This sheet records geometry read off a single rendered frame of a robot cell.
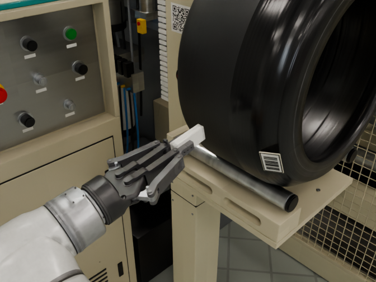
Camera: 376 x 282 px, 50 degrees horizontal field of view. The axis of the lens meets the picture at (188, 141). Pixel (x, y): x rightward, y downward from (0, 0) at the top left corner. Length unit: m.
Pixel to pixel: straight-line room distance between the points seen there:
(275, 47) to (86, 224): 0.41
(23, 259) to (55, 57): 0.70
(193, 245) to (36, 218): 0.93
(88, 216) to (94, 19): 0.72
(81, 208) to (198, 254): 0.95
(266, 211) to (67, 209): 0.52
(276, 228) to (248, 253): 1.10
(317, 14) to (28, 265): 0.57
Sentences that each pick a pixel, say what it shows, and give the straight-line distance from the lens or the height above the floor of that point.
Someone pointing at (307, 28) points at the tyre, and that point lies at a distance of 0.71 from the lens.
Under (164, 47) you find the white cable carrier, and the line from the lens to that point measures 1.18.
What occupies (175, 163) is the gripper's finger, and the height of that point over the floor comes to 1.13.
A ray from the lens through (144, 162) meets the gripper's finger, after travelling 0.68.
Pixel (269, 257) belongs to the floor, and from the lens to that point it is 2.05.
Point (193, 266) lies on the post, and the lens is 1.55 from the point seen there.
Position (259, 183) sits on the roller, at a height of 0.92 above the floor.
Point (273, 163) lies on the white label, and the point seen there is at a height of 1.06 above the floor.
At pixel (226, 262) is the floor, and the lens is 2.00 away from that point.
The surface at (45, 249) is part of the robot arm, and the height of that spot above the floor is 1.10.
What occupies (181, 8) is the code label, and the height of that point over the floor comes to 1.25.
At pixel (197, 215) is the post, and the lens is 1.37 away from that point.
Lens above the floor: 1.51
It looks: 32 degrees down
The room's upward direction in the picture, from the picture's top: straight up
